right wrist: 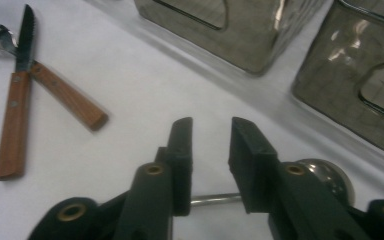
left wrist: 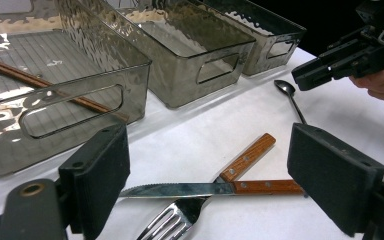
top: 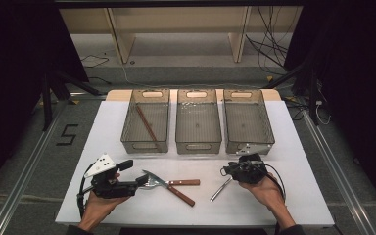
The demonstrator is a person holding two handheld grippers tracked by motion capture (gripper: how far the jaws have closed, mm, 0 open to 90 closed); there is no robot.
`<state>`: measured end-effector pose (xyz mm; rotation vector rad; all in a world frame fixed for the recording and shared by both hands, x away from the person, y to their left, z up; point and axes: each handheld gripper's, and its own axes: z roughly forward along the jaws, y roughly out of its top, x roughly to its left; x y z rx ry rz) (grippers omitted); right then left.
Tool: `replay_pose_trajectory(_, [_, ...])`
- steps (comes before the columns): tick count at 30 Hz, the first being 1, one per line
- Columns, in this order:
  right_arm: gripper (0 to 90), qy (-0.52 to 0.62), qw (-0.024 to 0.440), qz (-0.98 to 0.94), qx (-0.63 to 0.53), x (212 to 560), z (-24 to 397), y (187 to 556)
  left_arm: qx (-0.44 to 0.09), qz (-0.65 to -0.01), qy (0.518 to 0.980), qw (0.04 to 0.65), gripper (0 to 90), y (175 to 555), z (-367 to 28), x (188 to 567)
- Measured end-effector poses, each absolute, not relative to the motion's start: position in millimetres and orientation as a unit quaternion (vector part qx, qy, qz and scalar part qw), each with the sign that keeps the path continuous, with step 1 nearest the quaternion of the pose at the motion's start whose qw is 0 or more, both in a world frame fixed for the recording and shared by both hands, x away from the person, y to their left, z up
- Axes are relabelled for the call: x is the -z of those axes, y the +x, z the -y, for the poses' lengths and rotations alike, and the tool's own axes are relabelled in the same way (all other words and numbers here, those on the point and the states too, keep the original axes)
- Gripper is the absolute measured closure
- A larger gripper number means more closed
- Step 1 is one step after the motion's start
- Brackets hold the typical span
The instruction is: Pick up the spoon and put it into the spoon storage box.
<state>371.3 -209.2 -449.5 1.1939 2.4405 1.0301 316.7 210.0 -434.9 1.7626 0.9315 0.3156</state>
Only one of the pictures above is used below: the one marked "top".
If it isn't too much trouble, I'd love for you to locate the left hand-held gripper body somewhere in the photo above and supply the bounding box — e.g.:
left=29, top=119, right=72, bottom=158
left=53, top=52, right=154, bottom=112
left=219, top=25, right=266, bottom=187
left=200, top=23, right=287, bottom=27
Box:
left=83, top=153, right=139, bottom=200

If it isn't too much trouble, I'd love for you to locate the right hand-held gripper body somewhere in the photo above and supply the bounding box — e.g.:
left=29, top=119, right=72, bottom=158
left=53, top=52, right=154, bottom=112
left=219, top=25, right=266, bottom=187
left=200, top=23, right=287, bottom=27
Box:
left=229, top=143, right=269, bottom=184

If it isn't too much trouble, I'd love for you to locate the metal spoon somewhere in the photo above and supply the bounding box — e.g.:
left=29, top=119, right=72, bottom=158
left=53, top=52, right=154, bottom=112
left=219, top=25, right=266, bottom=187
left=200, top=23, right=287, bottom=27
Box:
left=210, top=176, right=234, bottom=203

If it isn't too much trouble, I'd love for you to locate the wooden-handled metal fork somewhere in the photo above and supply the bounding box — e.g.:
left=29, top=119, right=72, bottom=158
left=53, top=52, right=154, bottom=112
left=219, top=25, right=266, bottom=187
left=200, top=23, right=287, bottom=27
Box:
left=140, top=174, right=201, bottom=191

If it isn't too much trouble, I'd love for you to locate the translucent grey plastic bin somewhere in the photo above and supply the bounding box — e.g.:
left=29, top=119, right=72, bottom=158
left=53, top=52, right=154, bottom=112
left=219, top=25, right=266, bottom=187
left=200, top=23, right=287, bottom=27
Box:
left=120, top=88, right=171, bottom=155
left=174, top=88, right=223, bottom=155
left=222, top=88, right=276, bottom=156

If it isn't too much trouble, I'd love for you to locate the person's left hand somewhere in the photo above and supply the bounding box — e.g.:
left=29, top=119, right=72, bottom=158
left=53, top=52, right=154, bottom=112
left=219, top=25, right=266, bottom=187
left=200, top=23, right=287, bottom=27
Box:
left=77, top=192, right=131, bottom=231

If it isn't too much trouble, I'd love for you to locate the black metal stand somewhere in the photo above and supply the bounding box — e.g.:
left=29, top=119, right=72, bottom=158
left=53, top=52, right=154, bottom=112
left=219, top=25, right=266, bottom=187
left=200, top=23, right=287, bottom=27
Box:
left=40, top=68, right=102, bottom=131
left=263, top=48, right=328, bottom=126

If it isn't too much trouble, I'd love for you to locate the black curtain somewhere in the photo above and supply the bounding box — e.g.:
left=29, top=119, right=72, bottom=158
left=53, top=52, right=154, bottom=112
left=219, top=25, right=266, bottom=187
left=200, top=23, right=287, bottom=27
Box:
left=0, top=0, right=90, bottom=200
left=285, top=0, right=376, bottom=216

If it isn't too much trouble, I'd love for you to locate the beige wooden shelf unit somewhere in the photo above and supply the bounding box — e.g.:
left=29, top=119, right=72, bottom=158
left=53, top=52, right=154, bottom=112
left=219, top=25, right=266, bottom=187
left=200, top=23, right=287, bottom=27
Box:
left=58, top=6, right=305, bottom=65

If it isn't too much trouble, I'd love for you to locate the right hand-held gripper black cable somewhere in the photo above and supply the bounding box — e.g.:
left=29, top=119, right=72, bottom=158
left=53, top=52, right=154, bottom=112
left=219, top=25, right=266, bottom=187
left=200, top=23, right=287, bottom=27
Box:
left=263, top=163, right=287, bottom=201

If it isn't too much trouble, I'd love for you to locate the hand-held gripper black cable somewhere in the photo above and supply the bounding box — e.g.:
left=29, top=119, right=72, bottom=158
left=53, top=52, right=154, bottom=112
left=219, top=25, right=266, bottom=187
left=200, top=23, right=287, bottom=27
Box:
left=75, top=163, right=96, bottom=220
left=263, top=163, right=287, bottom=201

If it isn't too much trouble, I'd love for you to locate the left hand-held gripper black cable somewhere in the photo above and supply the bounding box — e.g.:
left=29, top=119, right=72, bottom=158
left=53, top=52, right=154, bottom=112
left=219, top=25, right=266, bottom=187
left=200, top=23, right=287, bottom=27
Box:
left=75, top=163, right=96, bottom=220

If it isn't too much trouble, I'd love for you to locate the wooden-handled metal knife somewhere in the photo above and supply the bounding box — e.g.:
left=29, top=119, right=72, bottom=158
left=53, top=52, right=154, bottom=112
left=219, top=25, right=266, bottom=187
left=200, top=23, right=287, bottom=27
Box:
left=142, top=169, right=196, bottom=208

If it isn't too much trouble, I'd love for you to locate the aluminium floor rail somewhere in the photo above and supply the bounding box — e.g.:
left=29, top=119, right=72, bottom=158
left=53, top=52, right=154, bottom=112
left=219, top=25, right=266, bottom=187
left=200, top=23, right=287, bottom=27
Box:
left=302, top=109, right=376, bottom=235
left=0, top=101, right=71, bottom=235

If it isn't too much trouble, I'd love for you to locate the white plug with cable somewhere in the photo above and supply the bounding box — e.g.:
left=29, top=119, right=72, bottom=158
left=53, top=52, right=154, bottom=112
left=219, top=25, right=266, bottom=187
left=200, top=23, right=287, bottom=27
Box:
left=314, top=99, right=332, bottom=126

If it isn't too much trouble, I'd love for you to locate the thin black floor cable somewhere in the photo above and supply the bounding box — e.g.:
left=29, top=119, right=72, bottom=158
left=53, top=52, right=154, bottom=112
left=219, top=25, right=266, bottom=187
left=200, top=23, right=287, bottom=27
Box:
left=79, top=53, right=111, bottom=70

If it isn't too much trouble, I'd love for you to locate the bundle of black cables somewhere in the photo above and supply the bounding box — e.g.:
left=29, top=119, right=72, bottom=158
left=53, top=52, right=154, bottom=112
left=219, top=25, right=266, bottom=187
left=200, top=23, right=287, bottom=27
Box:
left=245, top=6, right=290, bottom=76

